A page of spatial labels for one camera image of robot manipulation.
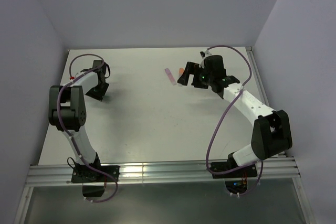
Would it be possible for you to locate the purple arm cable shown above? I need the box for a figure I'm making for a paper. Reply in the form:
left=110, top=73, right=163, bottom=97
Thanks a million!
left=205, top=45, right=264, bottom=196
left=57, top=54, right=119, bottom=204

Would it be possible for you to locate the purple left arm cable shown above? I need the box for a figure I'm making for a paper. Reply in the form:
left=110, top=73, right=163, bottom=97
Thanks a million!
left=57, top=54, right=119, bottom=204

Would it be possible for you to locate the purple pen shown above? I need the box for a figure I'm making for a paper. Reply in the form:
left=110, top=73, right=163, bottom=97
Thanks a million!
left=164, top=68, right=177, bottom=86

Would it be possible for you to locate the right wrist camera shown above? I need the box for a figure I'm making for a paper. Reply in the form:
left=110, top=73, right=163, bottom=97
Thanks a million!
left=200, top=49, right=212, bottom=58

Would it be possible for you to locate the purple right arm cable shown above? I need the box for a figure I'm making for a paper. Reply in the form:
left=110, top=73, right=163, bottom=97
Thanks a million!
left=205, top=45, right=264, bottom=196

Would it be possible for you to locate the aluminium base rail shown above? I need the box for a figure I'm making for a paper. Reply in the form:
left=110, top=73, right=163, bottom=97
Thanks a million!
left=25, top=157, right=300, bottom=187

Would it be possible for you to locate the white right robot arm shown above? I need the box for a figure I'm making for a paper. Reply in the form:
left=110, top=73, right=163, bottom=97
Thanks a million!
left=177, top=55, right=292, bottom=177

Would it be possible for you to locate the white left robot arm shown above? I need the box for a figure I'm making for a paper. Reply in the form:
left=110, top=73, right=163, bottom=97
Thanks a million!
left=48, top=59, right=119, bottom=183

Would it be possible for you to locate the clear orange pen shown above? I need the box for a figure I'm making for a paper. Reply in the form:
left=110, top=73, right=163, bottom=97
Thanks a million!
left=177, top=68, right=184, bottom=87

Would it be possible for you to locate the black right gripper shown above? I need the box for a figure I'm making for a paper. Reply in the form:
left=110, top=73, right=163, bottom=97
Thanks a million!
left=177, top=61, right=214, bottom=89

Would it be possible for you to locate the aluminium side rail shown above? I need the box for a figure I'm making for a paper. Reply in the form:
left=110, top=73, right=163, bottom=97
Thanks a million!
left=245, top=46, right=316, bottom=224

